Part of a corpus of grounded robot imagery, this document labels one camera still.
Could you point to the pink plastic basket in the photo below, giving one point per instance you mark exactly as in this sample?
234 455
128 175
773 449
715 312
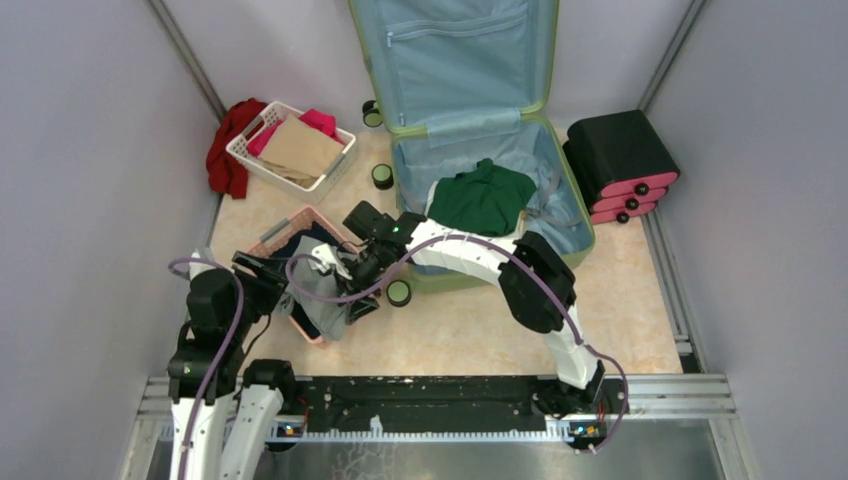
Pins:
280 241

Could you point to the tan folded cloth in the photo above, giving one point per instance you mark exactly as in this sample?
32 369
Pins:
299 153

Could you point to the right aluminium corner post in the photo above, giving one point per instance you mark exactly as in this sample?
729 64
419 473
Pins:
680 36

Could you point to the left aluminium corner post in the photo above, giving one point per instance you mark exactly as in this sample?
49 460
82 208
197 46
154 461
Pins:
186 54

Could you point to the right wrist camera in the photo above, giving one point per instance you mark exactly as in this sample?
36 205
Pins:
325 260

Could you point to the red cloth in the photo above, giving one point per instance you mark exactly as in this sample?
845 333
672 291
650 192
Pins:
226 175

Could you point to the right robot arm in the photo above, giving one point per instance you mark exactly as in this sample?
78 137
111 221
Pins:
536 283

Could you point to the black and pink storage stack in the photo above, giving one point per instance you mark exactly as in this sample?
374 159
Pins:
621 165

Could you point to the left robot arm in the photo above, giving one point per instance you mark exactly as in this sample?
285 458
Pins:
222 408

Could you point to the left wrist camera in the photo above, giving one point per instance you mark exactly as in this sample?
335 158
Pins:
199 265

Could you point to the white garment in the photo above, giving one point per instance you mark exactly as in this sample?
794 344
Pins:
430 197

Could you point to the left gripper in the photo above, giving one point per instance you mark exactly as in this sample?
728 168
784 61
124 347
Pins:
263 279

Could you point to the aluminium corner post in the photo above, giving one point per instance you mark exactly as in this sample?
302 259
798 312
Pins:
186 54
680 36

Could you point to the magenta cloth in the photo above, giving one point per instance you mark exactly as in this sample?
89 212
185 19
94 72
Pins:
318 122

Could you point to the green hard-shell suitcase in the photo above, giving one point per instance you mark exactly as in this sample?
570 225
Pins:
460 81

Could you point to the green garment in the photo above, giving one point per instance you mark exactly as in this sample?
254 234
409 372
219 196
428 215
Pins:
487 200

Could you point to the navy blue garment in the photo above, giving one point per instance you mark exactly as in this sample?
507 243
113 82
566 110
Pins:
323 318

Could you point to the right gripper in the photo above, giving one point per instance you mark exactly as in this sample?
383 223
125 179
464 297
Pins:
361 285

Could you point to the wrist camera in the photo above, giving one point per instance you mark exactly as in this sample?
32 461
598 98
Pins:
199 265
325 260

